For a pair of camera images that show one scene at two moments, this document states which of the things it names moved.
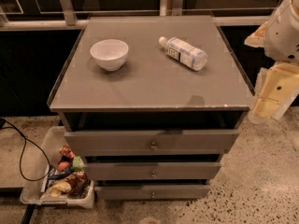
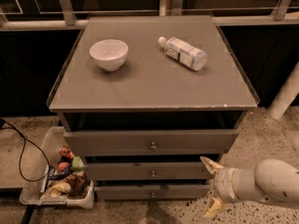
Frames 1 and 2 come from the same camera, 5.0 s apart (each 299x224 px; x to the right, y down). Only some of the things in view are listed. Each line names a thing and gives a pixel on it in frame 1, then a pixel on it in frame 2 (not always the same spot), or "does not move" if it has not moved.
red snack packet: x=66 y=151 does not move
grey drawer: x=153 y=171 does not move
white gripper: x=282 y=35 to x=222 y=183
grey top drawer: x=152 y=142 does not move
